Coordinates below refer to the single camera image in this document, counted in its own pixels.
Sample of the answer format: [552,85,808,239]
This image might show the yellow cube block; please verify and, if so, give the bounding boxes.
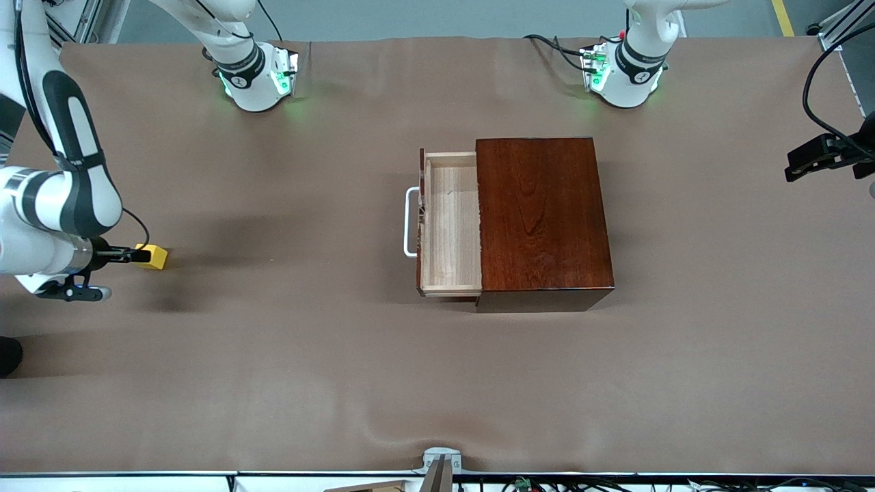
[135,244,169,271]

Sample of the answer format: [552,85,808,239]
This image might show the light wood drawer white handle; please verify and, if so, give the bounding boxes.
[403,148,483,301]

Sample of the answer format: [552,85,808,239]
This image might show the black round object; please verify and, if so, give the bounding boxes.
[0,336,23,379]

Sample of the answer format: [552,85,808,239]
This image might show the brown table cover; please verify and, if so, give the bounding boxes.
[0,36,875,477]

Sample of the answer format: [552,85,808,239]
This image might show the dark red wooden cabinet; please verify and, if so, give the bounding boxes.
[475,137,615,314]

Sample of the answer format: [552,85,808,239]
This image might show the light wooden board piece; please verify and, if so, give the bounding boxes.
[323,480,411,492]

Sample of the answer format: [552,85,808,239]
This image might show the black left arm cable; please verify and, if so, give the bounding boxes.
[802,24,875,148]

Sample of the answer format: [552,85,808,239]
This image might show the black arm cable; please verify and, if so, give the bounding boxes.
[802,24,875,148]
[12,0,150,251]

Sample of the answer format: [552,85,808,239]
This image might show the aluminium frame profile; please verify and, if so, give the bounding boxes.
[41,0,105,47]
[818,0,875,53]

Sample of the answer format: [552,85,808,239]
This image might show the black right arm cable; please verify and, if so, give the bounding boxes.
[12,0,150,251]

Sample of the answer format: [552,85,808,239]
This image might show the white table edge rail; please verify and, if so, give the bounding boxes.
[0,470,875,492]

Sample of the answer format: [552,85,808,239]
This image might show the thin black cable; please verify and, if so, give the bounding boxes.
[256,0,285,42]

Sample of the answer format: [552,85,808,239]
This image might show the black base cables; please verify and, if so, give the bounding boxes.
[524,33,590,72]

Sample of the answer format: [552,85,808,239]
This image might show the grey metal clamp bracket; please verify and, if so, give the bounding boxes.
[420,447,463,492]

